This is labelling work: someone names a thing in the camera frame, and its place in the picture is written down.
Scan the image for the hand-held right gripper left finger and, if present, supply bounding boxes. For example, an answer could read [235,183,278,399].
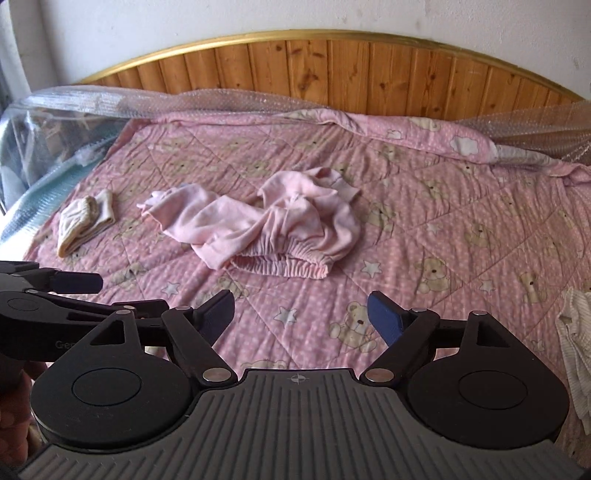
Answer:
[88,290,237,386]

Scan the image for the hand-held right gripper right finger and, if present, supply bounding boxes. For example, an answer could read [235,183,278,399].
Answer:
[359,291,513,387]

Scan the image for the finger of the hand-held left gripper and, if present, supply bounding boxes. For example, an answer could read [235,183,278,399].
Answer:
[0,290,171,325]
[0,261,103,296]

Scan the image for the cream white pants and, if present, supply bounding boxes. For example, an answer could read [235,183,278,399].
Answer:
[56,188,116,258]

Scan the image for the pink pants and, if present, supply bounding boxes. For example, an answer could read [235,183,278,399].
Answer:
[139,167,363,281]

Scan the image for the white striped garment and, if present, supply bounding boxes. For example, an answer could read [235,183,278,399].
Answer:
[554,286,591,437]

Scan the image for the pink bear print blanket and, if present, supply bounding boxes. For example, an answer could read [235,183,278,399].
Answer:
[21,104,591,467]

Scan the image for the clear bubble wrap sheet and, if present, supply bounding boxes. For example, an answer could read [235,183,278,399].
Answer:
[0,85,591,217]

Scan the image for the wooden headboard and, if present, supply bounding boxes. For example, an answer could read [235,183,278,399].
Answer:
[71,28,585,121]

